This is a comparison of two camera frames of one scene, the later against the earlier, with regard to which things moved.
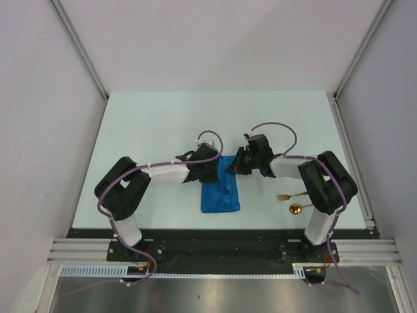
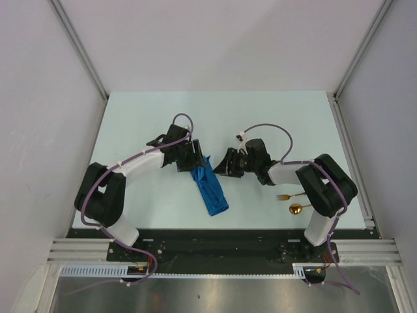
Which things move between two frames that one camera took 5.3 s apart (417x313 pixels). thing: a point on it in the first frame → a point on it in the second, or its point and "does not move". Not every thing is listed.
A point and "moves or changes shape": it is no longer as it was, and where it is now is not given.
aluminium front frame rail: (351, 252) does not move
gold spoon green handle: (296, 208) does not move
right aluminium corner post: (384, 8) does not move
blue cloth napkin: (222, 195) moves or changes shape
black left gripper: (212, 177) → (187, 165)
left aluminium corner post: (60, 12) does not move
